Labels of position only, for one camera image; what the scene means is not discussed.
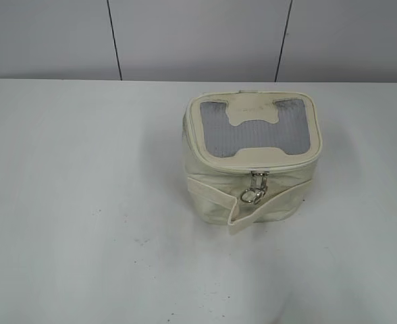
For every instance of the cream zippered bag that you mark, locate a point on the cream zippered bag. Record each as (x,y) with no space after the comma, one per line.
(249,156)

